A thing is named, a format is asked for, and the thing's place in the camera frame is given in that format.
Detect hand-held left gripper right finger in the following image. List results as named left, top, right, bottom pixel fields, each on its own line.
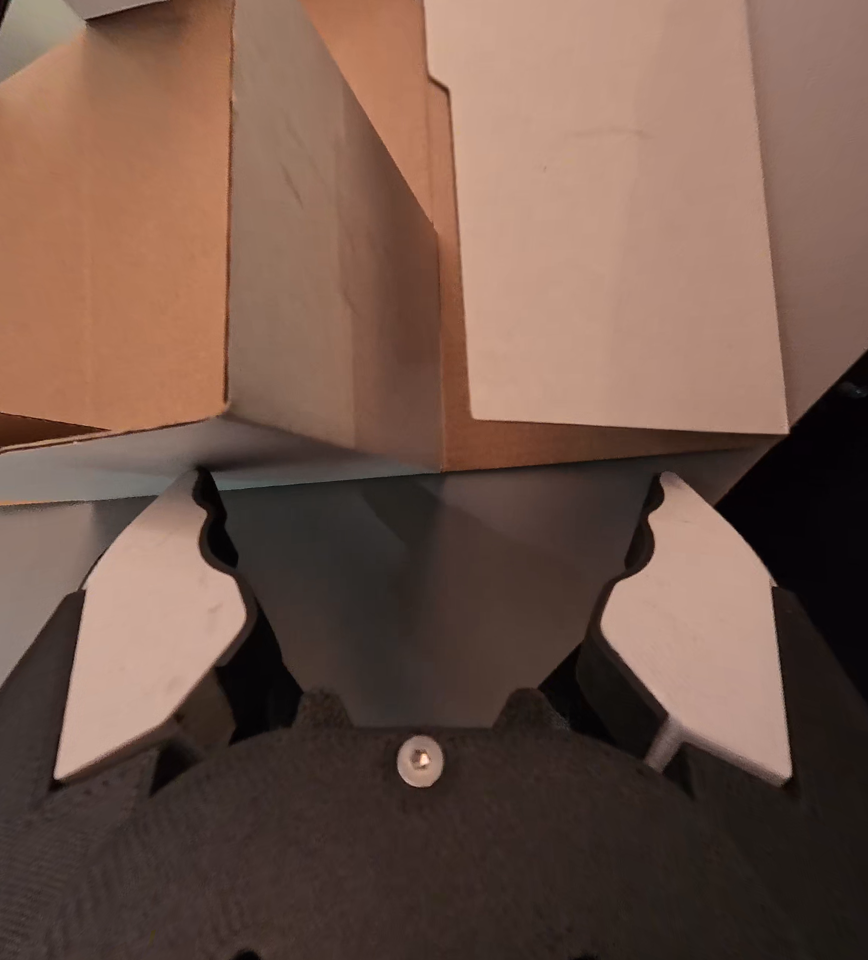
left=576, top=471, right=794, bottom=787

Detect white and brown cardboard box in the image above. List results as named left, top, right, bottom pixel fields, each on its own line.
left=0, top=0, right=791, bottom=507

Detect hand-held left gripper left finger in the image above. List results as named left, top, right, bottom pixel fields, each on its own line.
left=53, top=468, right=259, bottom=785

